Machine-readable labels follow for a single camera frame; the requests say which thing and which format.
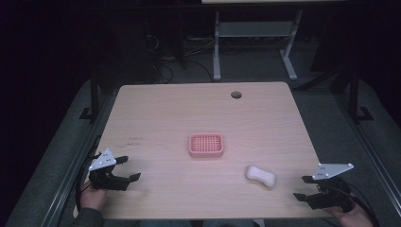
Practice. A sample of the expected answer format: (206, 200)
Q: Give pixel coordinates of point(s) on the white metal desk frame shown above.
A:
(255, 29)

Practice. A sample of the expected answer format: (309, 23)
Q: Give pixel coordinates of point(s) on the person's left hand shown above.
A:
(93, 198)

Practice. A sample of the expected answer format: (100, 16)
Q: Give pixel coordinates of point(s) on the pink soap dish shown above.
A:
(206, 145)

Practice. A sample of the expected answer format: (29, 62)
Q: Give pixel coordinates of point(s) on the white soap bar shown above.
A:
(261, 176)

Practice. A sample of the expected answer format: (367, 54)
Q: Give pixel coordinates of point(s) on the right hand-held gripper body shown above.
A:
(331, 197)

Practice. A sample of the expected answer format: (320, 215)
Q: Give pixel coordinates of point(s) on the black metal stand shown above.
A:
(353, 94)
(94, 94)

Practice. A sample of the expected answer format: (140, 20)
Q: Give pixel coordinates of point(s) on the person's right hand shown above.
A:
(353, 219)

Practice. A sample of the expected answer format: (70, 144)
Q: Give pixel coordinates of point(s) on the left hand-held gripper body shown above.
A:
(105, 181)

